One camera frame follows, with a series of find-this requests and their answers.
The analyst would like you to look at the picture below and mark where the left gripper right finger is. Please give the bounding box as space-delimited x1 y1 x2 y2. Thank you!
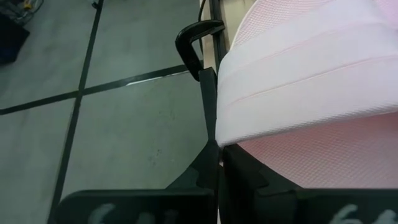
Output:
222 144 301 224

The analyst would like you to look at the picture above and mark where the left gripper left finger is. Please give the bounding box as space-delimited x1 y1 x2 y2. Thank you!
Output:
166 139 222 224

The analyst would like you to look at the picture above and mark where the pink rubber slide sandal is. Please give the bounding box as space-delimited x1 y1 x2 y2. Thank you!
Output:
214 0 398 190

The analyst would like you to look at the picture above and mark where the black C-shaped clamp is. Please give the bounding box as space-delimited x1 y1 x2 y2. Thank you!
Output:
174 19 226 82

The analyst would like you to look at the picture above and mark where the black floor tape strip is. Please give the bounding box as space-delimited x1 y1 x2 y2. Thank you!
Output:
46 0 105 224
0 63 190 116

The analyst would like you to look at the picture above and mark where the black bulky object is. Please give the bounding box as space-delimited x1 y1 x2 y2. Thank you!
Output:
0 14 31 65

